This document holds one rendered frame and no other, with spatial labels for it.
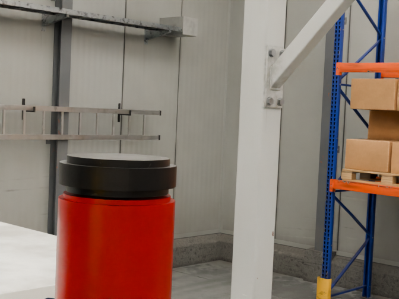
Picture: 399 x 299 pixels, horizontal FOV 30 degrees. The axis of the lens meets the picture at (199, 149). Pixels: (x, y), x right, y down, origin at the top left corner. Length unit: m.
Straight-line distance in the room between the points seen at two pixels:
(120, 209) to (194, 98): 11.11
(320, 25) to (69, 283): 2.48
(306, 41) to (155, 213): 2.49
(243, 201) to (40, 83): 6.83
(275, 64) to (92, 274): 2.57
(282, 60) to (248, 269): 0.81
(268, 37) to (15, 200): 6.89
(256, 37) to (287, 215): 8.47
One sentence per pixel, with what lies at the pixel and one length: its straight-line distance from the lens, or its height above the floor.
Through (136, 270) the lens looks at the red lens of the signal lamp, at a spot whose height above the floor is 2.30.
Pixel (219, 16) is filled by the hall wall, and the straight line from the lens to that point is 11.85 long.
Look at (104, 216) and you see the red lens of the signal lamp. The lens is 0.30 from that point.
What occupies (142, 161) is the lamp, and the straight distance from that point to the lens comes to 0.30.
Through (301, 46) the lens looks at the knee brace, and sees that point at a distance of 2.79.
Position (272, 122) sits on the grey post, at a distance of 2.89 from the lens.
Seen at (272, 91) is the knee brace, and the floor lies 2.45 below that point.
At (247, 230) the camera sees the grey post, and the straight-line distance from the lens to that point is 2.91.
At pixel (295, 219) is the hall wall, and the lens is 11.16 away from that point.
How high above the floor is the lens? 2.36
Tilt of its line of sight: 3 degrees down
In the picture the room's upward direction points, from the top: 3 degrees clockwise
